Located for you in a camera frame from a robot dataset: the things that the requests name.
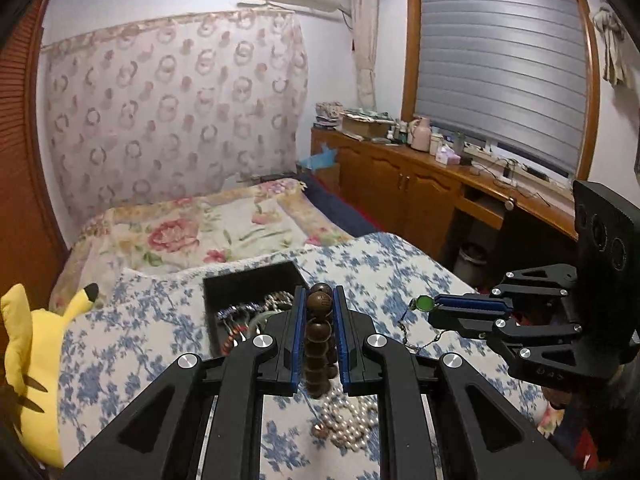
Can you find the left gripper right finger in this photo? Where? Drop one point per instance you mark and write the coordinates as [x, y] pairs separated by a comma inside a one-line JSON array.
[[439, 418]]

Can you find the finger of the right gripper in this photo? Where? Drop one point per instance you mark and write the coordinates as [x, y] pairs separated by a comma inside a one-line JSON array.
[[472, 328], [473, 302]]

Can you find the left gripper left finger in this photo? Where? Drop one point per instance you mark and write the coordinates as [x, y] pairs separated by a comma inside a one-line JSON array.
[[201, 419]]

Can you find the silver blue-gem hair comb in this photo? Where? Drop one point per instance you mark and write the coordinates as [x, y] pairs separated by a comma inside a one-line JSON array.
[[239, 312]]

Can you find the black jewelry box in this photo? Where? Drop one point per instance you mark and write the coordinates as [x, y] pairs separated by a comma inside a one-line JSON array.
[[234, 298]]

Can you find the wooden side cabinet desk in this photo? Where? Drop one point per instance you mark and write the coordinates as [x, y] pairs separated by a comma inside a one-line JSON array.
[[459, 216]]

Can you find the pink tissue box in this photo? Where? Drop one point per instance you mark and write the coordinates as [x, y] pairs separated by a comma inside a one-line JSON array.
[[446, 156]]

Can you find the yellow Pikachu plush toy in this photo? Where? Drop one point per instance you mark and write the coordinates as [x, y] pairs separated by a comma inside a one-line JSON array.
[[32, 362]]

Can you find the pink thermos jug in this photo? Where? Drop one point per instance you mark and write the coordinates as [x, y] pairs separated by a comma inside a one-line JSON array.
[[420, 129]]

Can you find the cardboard box on cabinet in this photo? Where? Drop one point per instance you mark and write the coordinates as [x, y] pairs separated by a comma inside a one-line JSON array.
[[367, 127]]

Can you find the blue plastic bag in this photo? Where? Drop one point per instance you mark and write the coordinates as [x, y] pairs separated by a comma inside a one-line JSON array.
[[325, 159]]

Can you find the wooden louvered wardrobe door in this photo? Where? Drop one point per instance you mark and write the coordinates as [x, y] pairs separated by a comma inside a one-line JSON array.
[[32, 247]]

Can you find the pink floral bed blanket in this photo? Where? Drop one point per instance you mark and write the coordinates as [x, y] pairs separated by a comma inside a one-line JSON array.
[[181, 234]]

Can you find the grey window blind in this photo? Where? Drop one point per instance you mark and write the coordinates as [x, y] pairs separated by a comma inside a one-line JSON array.
[[513, 72]]

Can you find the patterned sheer curtain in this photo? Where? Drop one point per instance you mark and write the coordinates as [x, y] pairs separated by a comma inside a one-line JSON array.
[[174, 107]]

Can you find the tied beige window curtain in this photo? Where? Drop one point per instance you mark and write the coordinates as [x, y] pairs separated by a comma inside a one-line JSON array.
[[365, 41]]

